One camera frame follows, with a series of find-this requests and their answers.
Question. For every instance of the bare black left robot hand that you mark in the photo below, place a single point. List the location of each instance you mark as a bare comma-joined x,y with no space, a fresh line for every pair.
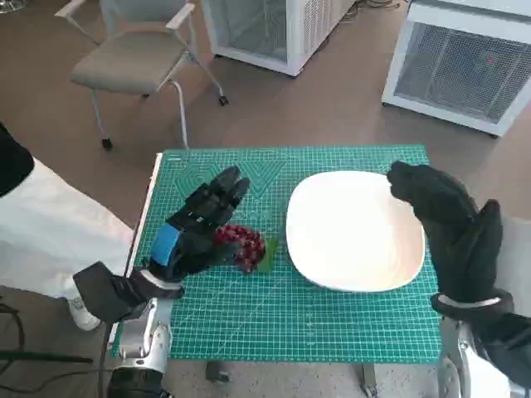
195,215

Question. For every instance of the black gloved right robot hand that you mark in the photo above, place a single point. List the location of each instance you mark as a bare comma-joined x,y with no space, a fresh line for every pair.
456,232

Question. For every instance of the red toy grapes with leaf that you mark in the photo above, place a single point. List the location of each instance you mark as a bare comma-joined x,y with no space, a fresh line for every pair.
249,246

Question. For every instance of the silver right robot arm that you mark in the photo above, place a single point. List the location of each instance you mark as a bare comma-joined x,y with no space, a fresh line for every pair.
456,352

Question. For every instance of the white square plate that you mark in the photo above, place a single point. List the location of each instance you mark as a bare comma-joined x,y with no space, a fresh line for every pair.
352,232

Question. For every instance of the person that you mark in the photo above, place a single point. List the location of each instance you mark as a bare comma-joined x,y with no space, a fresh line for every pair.
54,232

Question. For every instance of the green cutting mat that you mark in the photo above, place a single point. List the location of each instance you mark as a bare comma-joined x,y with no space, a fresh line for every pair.
290,323

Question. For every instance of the white mesh cabinet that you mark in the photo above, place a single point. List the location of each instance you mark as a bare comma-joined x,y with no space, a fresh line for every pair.
456,70
265,29

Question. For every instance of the grey chair with armrests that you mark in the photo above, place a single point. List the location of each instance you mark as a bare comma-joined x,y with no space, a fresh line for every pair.
124,58

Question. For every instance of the black floor bar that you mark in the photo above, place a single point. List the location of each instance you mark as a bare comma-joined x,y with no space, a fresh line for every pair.
45,356

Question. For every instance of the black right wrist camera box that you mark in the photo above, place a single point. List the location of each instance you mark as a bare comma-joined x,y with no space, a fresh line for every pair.
508,340

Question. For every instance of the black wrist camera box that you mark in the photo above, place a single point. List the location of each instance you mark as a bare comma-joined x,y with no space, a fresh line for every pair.
508,340
101,292

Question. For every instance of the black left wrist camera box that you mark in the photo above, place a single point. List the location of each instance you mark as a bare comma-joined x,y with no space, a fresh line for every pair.
101,292

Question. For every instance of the metal table bracket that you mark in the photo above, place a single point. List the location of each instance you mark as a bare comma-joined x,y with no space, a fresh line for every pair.
369,379
217,372

